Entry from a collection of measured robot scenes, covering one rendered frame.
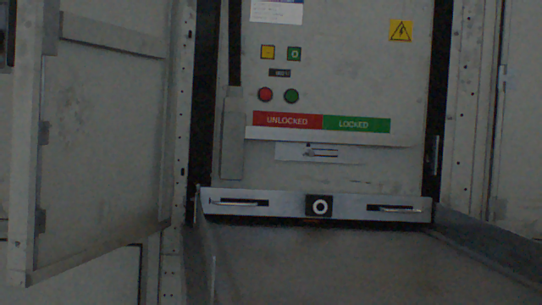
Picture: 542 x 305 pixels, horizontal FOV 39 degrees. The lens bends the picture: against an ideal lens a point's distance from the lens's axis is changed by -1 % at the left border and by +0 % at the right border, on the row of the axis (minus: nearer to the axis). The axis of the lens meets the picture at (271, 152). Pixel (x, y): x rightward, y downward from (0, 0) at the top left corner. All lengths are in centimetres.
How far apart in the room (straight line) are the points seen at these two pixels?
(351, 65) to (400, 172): 27
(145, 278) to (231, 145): 36
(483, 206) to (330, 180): 36
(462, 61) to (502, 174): 27
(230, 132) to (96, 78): 38
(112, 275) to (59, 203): 47
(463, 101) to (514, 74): 13
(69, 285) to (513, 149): 104
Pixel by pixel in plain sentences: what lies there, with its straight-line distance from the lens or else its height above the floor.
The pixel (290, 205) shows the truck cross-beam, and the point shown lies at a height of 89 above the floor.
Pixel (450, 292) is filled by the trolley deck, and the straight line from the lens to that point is 122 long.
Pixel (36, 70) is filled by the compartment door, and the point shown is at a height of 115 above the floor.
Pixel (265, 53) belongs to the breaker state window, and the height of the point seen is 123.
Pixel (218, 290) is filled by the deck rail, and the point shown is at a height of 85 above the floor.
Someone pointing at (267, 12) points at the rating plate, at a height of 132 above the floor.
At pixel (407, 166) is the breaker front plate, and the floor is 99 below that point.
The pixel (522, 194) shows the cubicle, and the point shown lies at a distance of 184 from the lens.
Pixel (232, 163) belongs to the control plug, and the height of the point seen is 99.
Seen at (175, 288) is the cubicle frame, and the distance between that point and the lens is 172.
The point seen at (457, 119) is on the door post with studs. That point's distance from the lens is 179.
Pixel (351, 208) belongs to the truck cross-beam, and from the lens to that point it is 176.
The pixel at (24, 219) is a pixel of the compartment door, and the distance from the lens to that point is 111.
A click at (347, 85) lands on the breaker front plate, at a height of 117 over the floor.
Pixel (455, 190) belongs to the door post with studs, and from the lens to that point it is 180.
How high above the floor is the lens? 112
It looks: 3 degrees down
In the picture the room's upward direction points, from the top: 3 degrees clockwise
